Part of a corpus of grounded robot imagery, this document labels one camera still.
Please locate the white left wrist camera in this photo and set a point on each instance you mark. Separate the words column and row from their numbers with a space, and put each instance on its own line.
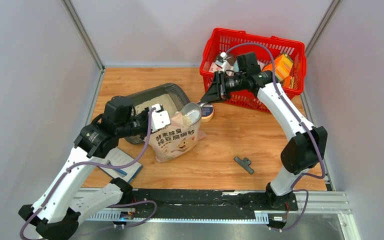
column 159, row 118

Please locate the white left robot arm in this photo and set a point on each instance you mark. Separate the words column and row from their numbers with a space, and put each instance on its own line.
column 57, row 215

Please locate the red shopping basket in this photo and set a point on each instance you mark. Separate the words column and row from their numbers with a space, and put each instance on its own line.
column 223, row 39

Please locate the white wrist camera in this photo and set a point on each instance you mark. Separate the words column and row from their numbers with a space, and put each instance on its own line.
column 223, row 62
column 159, row 118

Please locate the silver metal scoop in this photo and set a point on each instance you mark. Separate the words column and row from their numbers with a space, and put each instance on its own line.
column 192, row 114

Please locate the yellow tape roll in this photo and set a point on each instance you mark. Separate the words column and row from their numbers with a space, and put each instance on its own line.
column 207, row 112

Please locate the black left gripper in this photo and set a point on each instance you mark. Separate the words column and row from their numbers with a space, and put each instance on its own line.
column 145, row 113

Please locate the grey litter box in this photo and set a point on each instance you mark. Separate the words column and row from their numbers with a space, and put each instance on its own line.
column 169, row 95

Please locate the black mounting rail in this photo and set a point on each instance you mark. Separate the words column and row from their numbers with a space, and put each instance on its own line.
column 203, row 204

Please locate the black bag clip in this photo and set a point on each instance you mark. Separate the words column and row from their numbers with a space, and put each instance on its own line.
column 245, row 164

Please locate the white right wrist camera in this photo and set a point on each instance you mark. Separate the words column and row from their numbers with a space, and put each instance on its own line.
column 223, row 62

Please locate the pink cat litter bag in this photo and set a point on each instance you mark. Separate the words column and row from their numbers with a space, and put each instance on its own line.
column 174, row 140

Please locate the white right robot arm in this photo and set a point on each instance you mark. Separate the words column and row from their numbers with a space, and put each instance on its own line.
column 306, row 143

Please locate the orange sponge pack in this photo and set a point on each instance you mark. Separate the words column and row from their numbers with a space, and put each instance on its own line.
column 283, row 69

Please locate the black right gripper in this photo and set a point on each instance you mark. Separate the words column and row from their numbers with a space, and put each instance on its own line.
column 217, row 91

